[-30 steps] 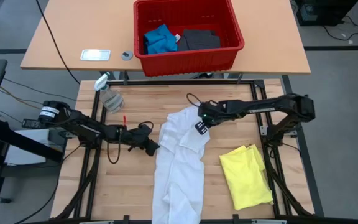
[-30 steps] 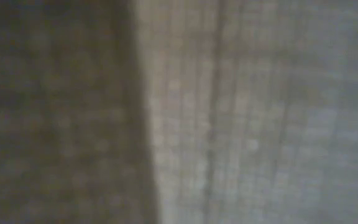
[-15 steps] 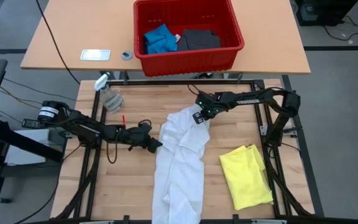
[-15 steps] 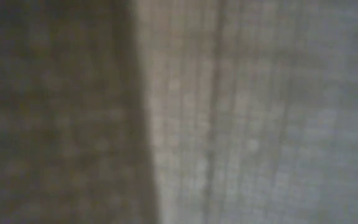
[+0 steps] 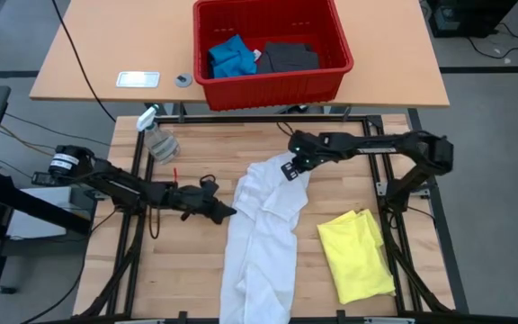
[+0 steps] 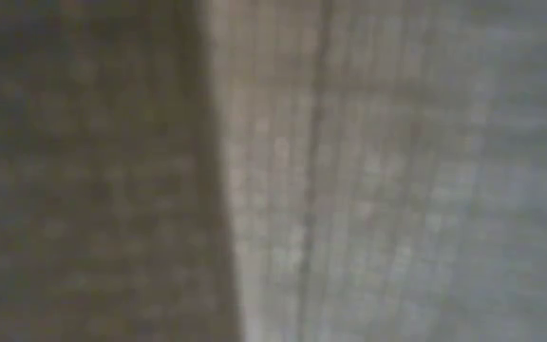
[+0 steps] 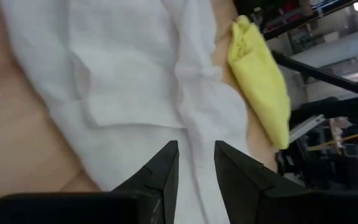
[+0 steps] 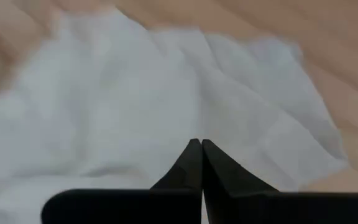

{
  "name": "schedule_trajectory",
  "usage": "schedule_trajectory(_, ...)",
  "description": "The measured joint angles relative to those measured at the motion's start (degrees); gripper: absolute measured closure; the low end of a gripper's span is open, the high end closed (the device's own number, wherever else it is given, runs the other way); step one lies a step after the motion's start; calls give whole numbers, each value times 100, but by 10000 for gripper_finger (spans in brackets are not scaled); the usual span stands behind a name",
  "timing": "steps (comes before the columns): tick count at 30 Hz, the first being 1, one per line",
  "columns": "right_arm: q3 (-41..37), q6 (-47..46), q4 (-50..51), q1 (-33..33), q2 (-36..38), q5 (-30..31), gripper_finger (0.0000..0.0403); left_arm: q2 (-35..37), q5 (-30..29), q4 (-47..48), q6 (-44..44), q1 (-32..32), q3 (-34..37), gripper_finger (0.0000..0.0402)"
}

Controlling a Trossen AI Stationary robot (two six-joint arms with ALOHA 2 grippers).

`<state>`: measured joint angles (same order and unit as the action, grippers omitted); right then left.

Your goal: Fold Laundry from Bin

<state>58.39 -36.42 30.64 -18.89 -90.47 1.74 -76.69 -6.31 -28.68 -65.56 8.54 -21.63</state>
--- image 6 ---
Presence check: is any white garment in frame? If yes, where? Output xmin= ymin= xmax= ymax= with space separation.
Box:
xmin=0 ymin=0 xmax=547 ymax=342

